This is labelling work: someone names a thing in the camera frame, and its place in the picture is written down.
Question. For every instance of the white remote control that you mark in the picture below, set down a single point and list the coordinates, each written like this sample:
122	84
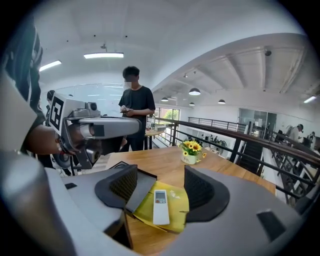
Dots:
160	207

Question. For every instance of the yellow paper folder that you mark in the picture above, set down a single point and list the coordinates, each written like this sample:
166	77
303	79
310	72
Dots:
175	200

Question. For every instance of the white pot of sunflowers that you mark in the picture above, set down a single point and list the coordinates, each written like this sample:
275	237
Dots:
191	151

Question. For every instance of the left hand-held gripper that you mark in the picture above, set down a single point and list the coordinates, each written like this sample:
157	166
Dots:
75	117

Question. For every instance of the person's black clothing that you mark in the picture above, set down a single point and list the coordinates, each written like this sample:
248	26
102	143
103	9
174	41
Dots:
22	75

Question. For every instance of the dark beaded wristband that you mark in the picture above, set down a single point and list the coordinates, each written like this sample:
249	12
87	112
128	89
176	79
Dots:
61	145

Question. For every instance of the black railing with wooden handrail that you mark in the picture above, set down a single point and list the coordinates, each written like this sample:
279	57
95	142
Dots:
250	138

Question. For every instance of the small wooden table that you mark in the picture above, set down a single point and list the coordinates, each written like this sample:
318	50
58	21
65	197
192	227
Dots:
153	133

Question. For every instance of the ceiling security camera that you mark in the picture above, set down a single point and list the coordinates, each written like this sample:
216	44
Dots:
268	52

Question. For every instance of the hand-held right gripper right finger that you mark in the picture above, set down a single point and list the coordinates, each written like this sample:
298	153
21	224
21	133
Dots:
200	192

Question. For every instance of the long ceiling light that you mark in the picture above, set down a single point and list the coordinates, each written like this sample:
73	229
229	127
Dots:
310	99
103	55
50	65

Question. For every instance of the black pendant lamp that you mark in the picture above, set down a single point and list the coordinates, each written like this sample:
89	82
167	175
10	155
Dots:
164	99
221	101
194	92
192	104

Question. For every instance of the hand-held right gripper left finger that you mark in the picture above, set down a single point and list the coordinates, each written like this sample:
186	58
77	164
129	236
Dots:
123	183

